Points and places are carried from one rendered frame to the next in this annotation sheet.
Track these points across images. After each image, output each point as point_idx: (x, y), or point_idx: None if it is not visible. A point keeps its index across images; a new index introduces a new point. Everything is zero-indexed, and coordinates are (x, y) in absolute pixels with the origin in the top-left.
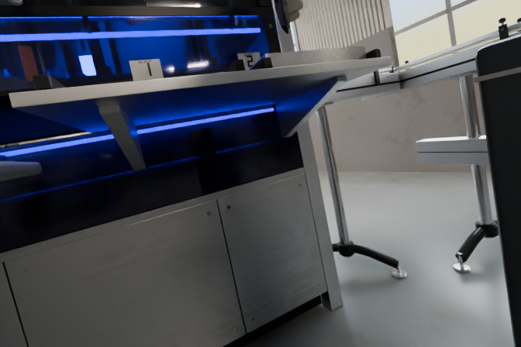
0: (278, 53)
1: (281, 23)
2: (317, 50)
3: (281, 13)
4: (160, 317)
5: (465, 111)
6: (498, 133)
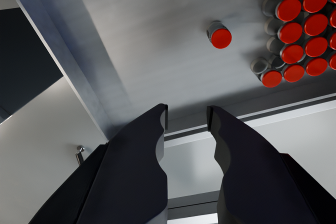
0: None
1: (219, 118)
2: (61, 69)
3: (228, 165)
4: None
5: None
6: None
